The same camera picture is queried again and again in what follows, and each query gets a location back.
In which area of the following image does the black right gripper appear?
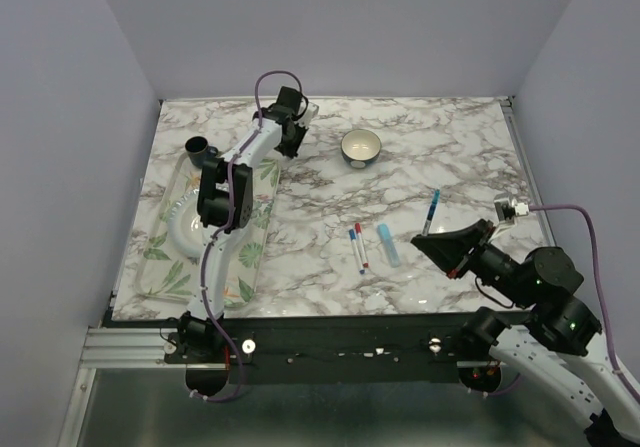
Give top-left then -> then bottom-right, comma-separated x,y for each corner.
412,215 -> 535,307

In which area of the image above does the blue patterned pen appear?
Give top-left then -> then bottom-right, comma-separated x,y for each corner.
421,189 -> 440,236

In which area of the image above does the light blue highlighter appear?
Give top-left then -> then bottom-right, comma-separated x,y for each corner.
377,223 -> 401,268

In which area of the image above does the white red-tipped marker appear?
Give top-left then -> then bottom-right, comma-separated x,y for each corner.
356,232 -> 369,268

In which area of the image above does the white blue-tipped pen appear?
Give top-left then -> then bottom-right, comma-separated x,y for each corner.
351,238 -> 365,275

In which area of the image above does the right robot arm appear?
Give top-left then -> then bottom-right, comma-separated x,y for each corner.
411,219 -> 639,446

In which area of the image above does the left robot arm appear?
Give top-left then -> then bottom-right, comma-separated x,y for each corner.
177,86 -> 317,362

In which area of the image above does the dark teal bowl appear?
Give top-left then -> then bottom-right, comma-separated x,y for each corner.
340,129 -> 382,169

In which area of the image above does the dark blue mug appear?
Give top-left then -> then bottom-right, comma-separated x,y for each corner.
184,136 -> 219,169

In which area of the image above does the white blue-rimmed plate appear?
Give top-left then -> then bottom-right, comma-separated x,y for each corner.
167,189 -> 204,259

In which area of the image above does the floral rectangular tray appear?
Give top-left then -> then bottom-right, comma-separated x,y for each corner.
133,154 -> 280,308

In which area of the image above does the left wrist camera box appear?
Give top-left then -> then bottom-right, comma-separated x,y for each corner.
297,101 -> 319,127

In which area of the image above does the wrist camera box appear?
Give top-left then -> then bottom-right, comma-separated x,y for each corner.
492,193 -> 530,239
297,101 -> 319,127

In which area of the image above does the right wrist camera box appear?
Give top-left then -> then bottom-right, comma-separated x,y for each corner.
492,193 -> 530,239

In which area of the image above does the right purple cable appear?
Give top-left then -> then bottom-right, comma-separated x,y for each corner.
527,204 -> 640,403

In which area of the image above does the black front mounting rail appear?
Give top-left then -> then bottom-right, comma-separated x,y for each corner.
164,313 -> 500,387

